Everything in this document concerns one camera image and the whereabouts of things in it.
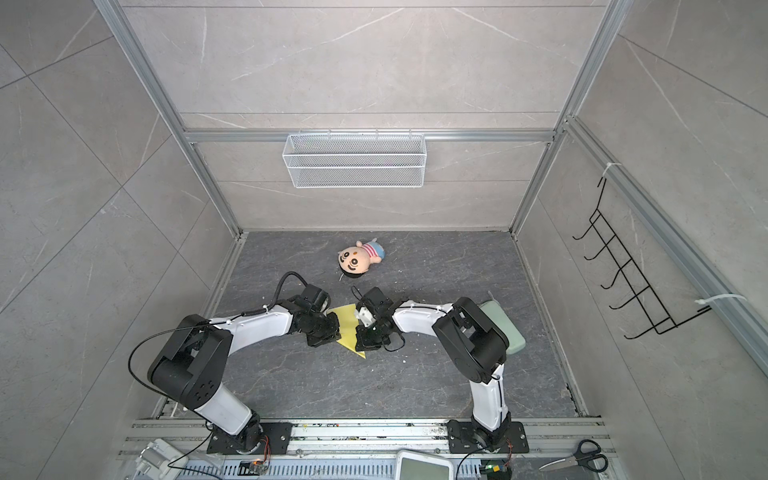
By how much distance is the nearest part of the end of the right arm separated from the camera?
713mm

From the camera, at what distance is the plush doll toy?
1.03 meters

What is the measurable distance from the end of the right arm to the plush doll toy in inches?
7.3
